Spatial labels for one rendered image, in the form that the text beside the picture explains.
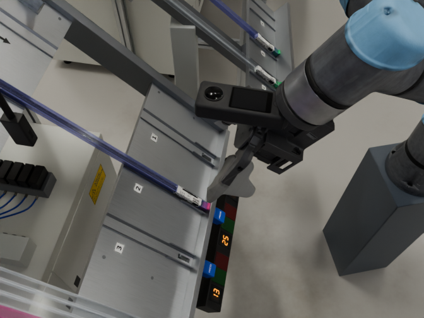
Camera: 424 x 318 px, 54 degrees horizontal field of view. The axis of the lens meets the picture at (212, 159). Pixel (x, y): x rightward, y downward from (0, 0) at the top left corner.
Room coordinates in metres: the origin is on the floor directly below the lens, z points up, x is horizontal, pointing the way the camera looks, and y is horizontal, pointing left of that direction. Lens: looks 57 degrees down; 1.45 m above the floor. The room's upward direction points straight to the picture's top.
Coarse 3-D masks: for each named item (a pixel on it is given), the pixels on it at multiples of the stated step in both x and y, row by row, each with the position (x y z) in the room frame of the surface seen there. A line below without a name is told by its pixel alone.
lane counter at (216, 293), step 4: (212, 284) 0.23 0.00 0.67; (212, 288) 0.22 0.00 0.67; (216, 288) 0.22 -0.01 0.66; (220, 288) 0.22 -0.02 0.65; (212, 292) 0.21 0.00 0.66; (216, 292) 0.21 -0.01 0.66; (220, 292) 0.22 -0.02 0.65; (212, 296) 0.21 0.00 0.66; (216, 296) 0.21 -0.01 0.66; (220, 296) 0.21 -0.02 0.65; (212, 300) 0.20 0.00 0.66; (216, 300) 0.20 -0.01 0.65; (220, 300) 0.20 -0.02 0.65; (220, 304) 0.20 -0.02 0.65
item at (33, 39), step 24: (0, 0) 0.55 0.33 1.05; (0, 24) 0.51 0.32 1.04; (24, 24) 0.53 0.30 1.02; (48, 24) 0.56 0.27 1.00; (0, 48) 0.47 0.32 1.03; (24, 48) 0.50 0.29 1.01; (48, 48) 0.52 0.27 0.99; (0, 72) 0.44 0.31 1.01; (24, 72) 0.46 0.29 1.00; (0, 144) 0.33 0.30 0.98
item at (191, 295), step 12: (228, 132) 0.54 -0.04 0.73; (216, 168) 0.44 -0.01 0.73; (204, 216) 0.34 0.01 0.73; (204, 228) 0.31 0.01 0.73; (204, 240) 0.29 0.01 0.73; (204, 252) 0.27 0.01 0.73; (192, 264) 0.25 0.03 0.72; (192, 276) 0.22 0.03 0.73; (192, 288) 0.20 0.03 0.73; (192, 300) 0.18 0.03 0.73; (192, 312) 0.16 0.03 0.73
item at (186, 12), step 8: (168, 0) 0.68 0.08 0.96; (176, 0) 0.69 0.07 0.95; (176, 8) 0.68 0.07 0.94; (184, 8) 0.69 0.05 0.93; (192, 16) 0.68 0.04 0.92; (200, 24) 0.68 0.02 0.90; (208, 32) 0.68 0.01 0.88; (216, 32) 0.69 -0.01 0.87; (216, 40) 0.68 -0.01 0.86; (224, 40) 0.68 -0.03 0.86; (232, 48) 0.68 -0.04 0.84; (240, 56) 0.68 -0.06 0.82; (248, 64) 0.68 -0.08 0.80; (256, 64) 0.69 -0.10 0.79
